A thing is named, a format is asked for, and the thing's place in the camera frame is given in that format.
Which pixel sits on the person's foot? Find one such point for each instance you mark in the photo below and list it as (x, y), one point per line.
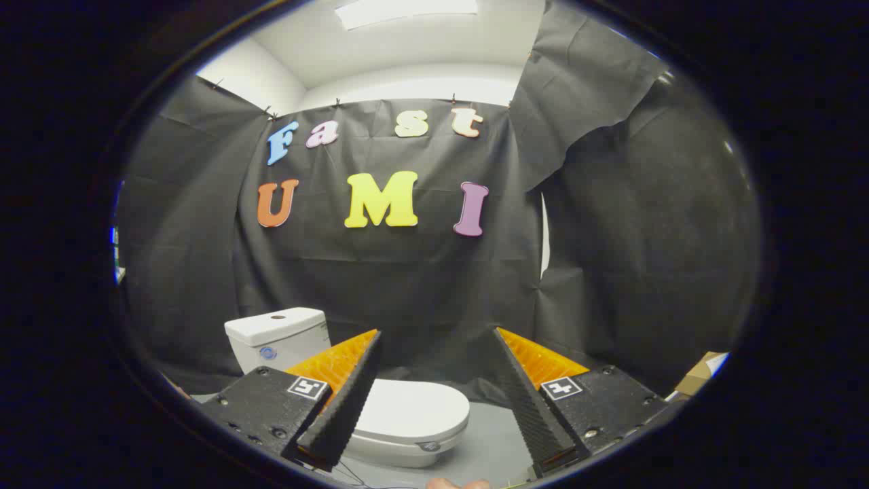
(458, 484)

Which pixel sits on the cardboard box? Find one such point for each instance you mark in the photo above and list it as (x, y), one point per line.
(696, 377)

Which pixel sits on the white toilet lid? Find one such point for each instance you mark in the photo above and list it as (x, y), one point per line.
(414, 407)

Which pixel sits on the ceiling light panel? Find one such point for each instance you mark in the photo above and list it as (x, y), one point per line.
(407, 11)

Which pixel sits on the white toilet tank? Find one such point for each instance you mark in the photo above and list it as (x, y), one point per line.
(271, 327)

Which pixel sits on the black backdrop cloth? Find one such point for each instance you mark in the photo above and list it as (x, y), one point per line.
(407, 285)

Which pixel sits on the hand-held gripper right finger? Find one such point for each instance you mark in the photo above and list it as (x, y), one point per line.
(529, 407)

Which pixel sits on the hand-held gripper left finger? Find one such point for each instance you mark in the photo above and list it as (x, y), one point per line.
(343, 407)

